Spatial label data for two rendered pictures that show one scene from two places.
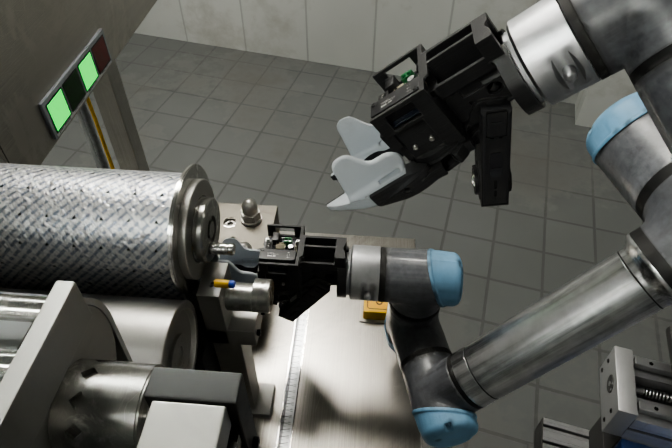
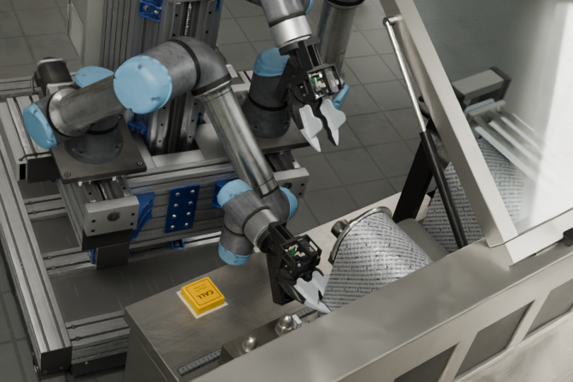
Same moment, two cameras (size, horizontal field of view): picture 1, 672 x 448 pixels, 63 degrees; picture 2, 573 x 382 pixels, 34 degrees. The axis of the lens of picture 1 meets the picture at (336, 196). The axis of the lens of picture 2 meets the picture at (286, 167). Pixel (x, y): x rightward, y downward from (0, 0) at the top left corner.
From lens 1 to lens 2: 194 cm
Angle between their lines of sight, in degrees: 88
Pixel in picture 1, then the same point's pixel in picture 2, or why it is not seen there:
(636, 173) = (190, 77)
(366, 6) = not seen: outside the picture
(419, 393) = (284, 210)
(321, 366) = (274, 308)
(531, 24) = (305, 26)
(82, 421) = not seen: hidden behind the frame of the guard
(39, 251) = not seen: hidden behind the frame
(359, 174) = (337, 114)
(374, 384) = (260, 278)
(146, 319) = (409, 229)
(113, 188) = (397, 238)
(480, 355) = (265, 171)
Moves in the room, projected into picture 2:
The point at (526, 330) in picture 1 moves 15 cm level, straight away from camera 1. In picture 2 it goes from (253, 145) to (186, 142)
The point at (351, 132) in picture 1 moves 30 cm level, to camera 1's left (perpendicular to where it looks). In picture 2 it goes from (317, 125) to (431, 222)
